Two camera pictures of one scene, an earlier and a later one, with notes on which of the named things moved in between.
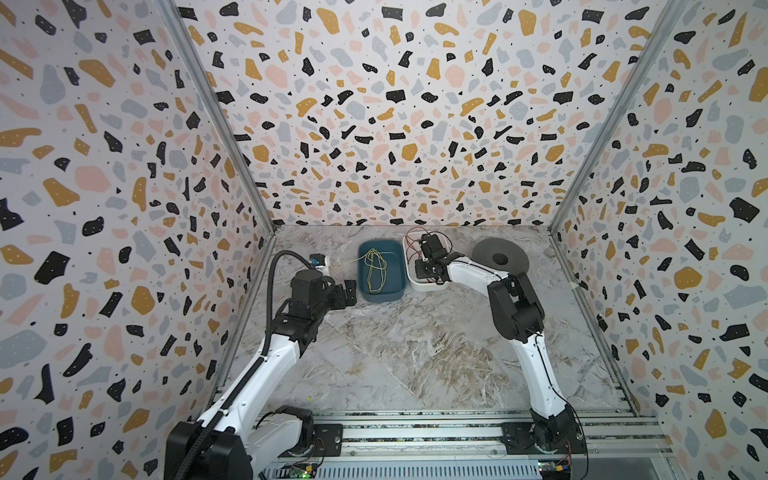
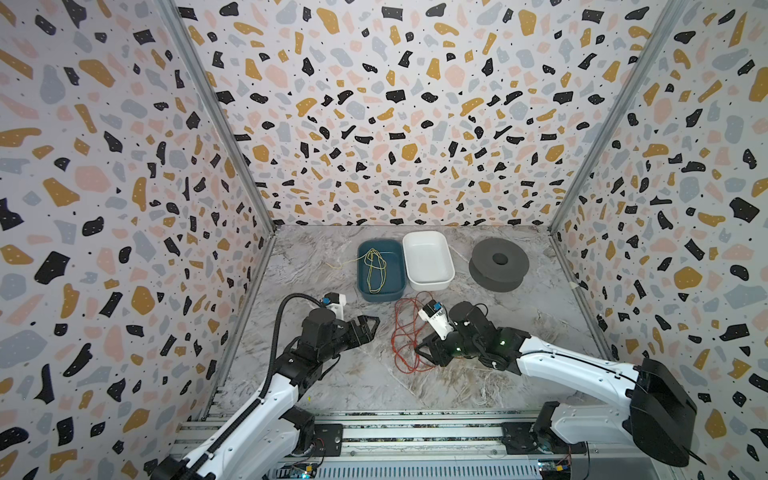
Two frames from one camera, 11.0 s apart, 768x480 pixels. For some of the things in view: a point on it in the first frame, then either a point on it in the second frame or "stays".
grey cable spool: [501, 255] stays
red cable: [414, 241] → [409, 323]
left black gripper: [339, 301] → [365, 335]
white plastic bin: [412, 252] stays
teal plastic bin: [382, 270] stays
